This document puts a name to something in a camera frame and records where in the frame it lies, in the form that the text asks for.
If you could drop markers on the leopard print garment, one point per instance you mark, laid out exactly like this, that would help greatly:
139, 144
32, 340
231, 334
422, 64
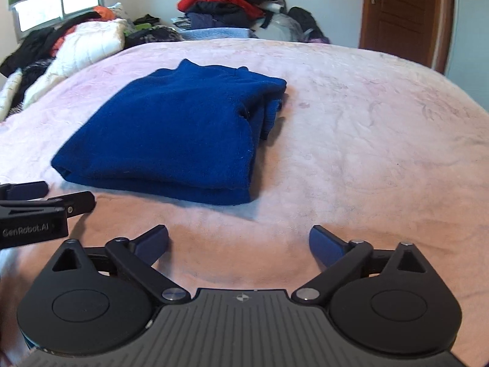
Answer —
150, 35

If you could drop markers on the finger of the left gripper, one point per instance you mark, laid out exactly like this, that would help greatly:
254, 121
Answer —
24, 191
65, 205

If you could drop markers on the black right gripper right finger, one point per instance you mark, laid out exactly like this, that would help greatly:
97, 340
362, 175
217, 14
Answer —
390, 302

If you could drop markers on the blue knit sweater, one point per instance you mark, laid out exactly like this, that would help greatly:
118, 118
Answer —
191, 134

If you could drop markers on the grey bundled bedding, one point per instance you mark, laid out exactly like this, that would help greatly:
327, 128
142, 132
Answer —
278, 27

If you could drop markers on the pink floral bedspread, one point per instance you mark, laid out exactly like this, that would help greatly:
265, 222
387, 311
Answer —
367, 145

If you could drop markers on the orange garment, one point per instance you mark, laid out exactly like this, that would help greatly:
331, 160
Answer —
105, 14

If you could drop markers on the green plastic stool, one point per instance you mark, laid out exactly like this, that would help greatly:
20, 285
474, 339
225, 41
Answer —
143, 26

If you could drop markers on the brown wooden door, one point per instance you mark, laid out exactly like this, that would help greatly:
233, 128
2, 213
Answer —
415, 30

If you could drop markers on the window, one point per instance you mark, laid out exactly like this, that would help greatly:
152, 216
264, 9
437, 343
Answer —
30, 15

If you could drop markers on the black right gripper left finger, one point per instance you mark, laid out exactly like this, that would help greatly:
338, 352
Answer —
92, 300

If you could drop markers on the black garment by duvet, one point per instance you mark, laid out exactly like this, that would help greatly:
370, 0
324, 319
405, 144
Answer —
38, 44

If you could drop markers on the white quilted duvet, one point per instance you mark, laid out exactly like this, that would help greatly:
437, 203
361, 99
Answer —
89, 43

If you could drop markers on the light blue fleece blanket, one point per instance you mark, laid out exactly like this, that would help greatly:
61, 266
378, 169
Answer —
217, 33

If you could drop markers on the dark clothes pile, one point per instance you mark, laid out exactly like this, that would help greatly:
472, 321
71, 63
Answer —
225, 15

